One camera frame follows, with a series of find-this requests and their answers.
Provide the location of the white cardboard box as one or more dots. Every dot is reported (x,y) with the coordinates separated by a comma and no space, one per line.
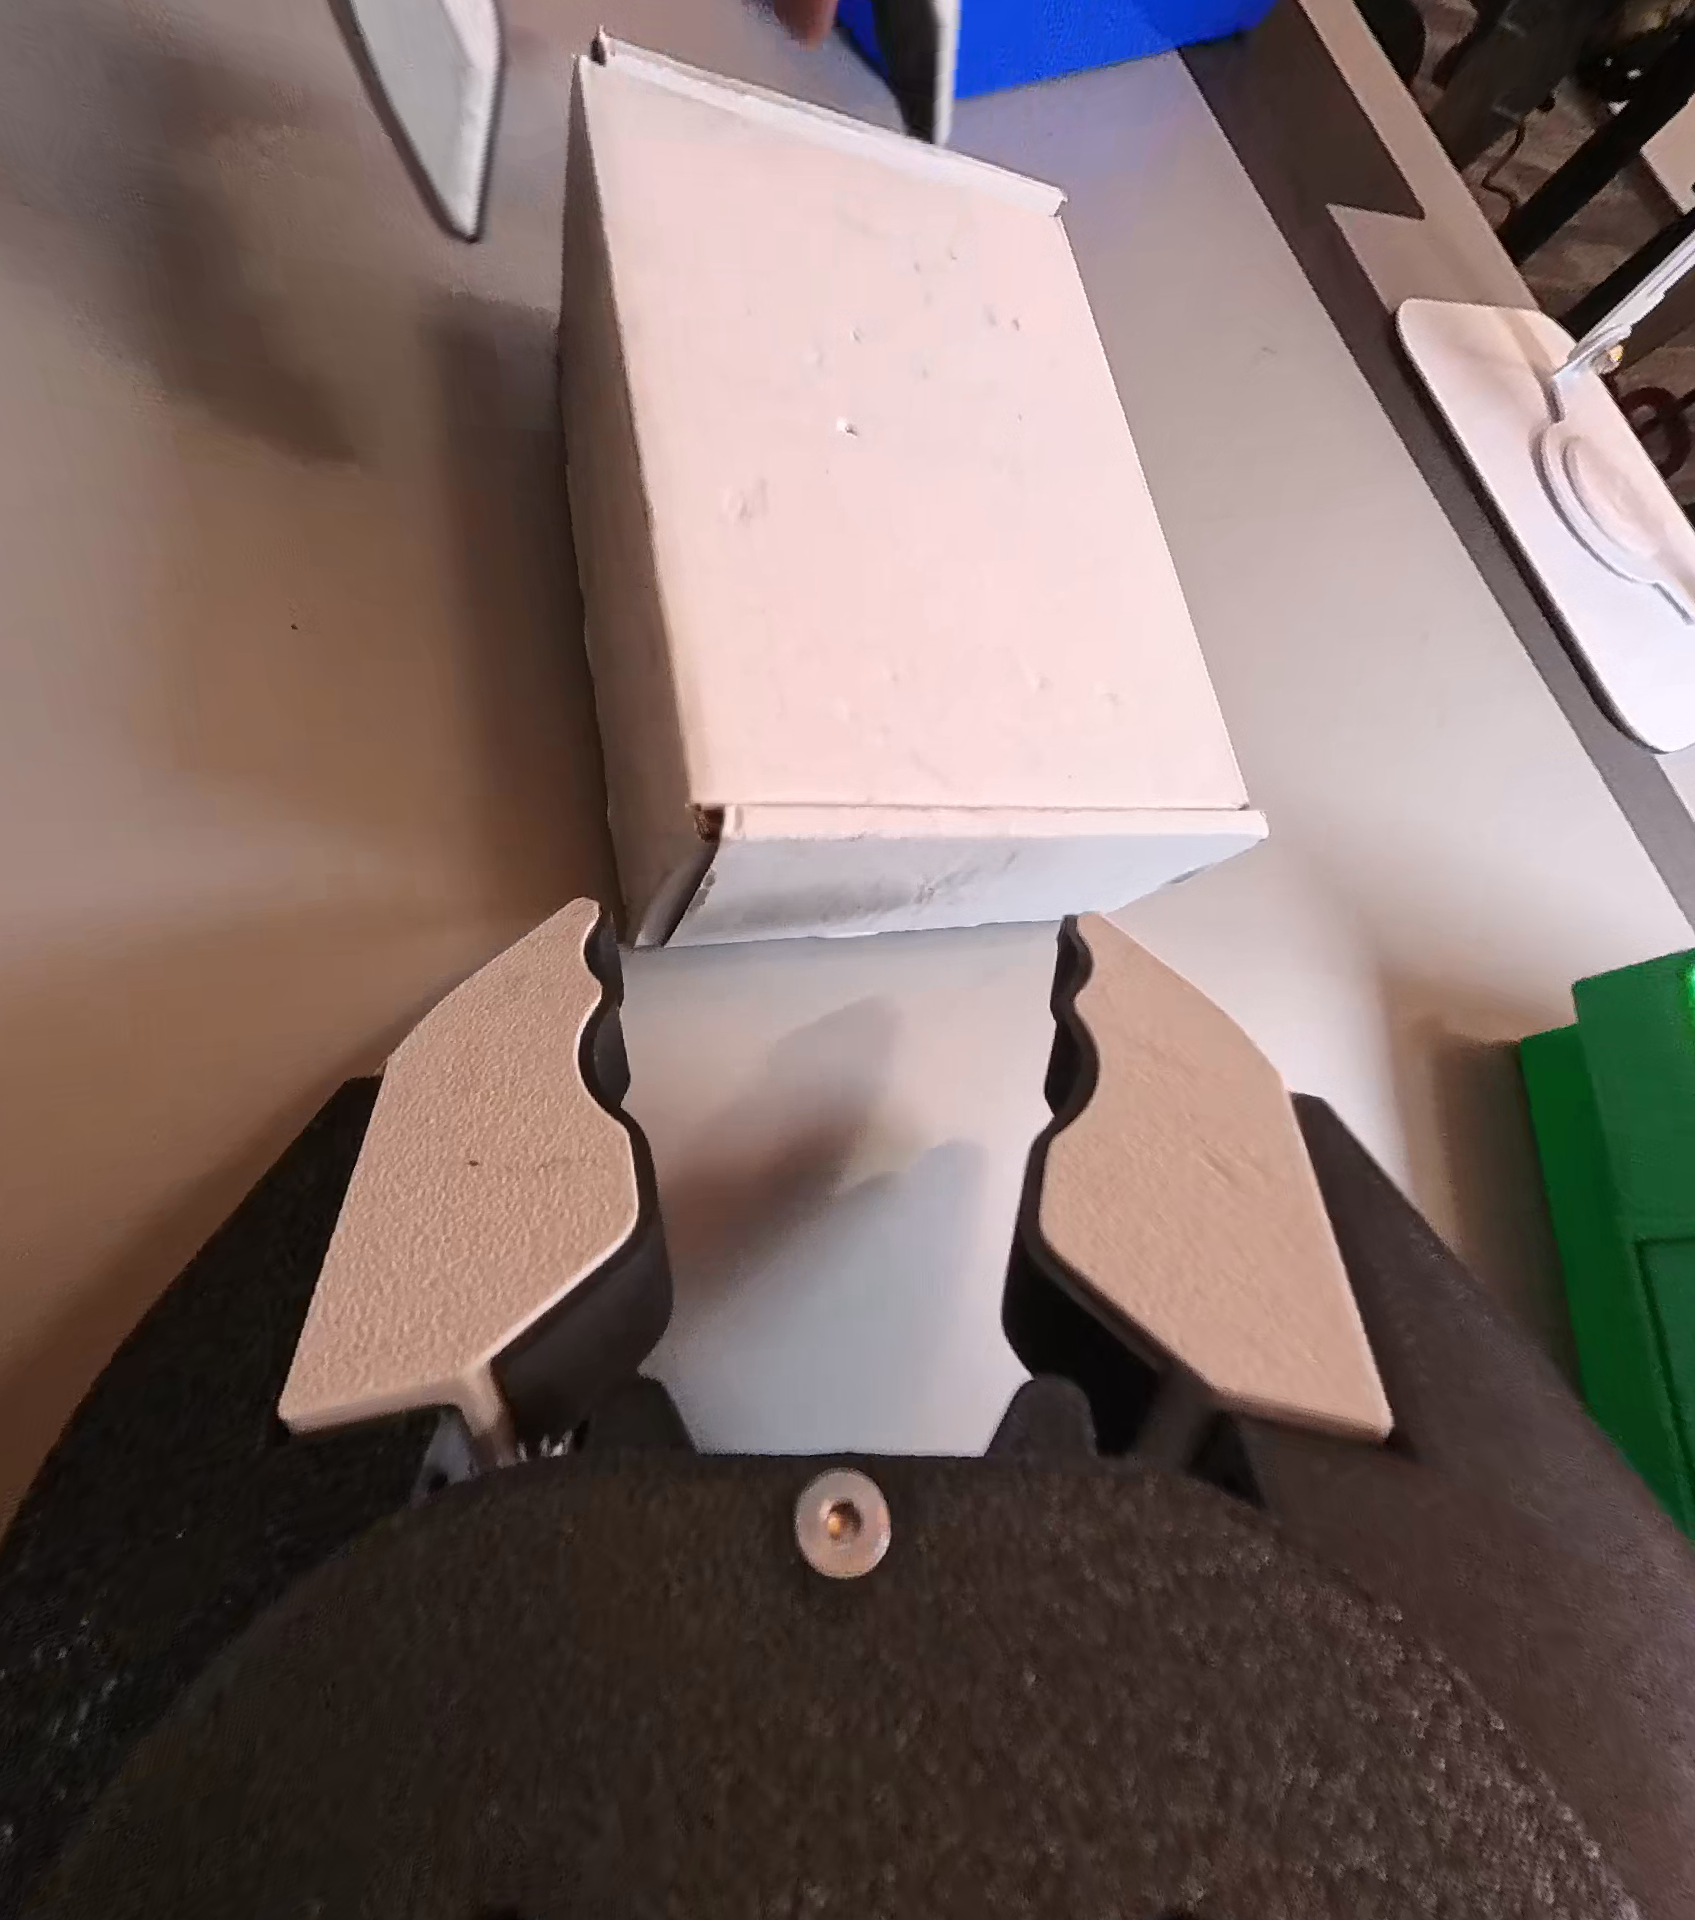
(864,529)

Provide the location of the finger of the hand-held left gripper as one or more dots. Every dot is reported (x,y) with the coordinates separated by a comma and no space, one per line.
(436,74)
(925,57)

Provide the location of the blue plastic bin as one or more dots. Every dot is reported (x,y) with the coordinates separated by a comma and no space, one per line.
(1089,38)

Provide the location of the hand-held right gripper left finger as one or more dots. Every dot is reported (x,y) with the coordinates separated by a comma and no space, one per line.
(488,1203)

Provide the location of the green plastic bin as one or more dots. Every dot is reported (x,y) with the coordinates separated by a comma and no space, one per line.
(1657,1203)

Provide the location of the white metal stand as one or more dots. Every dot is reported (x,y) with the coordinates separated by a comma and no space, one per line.
(1481,417)

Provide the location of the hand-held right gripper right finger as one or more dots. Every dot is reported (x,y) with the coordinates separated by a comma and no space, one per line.
(1194,1215)

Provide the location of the person's left hand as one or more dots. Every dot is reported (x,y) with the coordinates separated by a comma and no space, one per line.
(807,13)

